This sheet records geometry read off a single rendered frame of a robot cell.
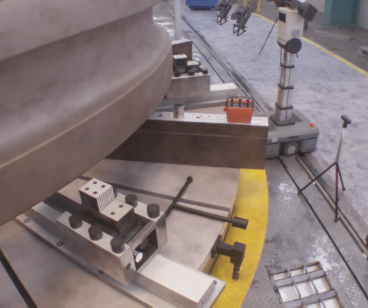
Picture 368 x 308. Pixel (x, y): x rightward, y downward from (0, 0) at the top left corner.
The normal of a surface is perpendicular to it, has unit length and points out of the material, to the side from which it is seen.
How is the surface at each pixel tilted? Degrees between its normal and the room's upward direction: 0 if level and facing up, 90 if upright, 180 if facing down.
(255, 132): 90
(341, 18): 90
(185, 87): 90
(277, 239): 0
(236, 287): 0
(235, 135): 90
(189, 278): 0
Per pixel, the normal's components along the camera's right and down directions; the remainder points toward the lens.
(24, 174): 0.76, 0.32
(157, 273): -0.04, -0.85
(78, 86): 0.82, -0.04
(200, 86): 0.21, 0.51
